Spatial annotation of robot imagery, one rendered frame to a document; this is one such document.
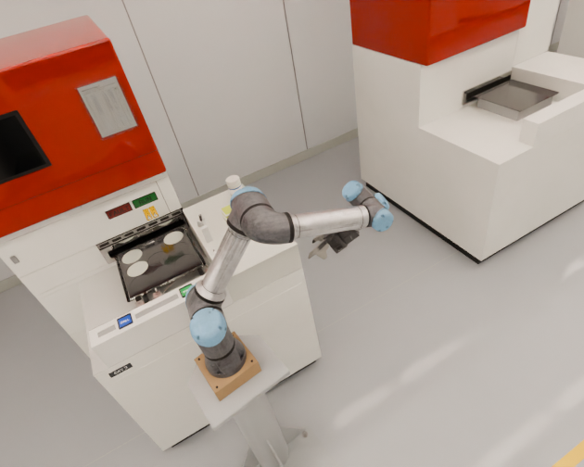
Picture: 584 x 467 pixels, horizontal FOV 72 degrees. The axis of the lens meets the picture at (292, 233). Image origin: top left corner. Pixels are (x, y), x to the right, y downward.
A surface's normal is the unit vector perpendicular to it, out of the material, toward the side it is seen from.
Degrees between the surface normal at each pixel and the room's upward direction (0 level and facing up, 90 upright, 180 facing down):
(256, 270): 90
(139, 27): 90
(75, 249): 90
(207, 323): 8
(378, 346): 0
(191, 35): 90
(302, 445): 0
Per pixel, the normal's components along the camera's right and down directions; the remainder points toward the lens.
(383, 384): -0.17, -0.75
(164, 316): 0.48, 0.51
